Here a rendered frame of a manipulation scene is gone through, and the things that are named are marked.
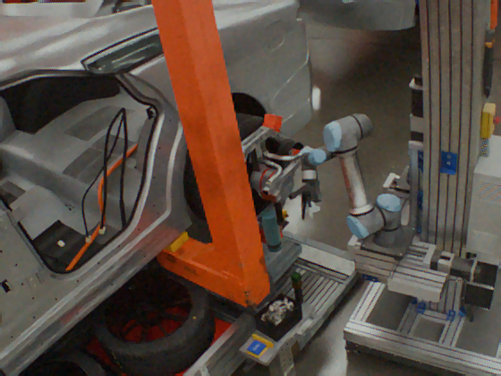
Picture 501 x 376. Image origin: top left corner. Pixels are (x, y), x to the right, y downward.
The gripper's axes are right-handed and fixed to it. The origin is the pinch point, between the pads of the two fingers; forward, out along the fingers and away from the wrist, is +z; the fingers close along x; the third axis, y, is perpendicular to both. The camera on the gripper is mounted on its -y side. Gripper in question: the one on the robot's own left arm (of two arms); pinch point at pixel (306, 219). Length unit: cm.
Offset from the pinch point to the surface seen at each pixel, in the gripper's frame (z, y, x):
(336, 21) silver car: -185, 98, 188
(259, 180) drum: -22.5, -17.3, 25.8
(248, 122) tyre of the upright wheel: -53, -24, 20
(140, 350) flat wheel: 64, -85, 10
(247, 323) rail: 54, -28, 22
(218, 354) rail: 69, -45, 14
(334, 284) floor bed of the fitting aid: 40, 36, 63
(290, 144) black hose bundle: -40.7, -1.7, 17.8
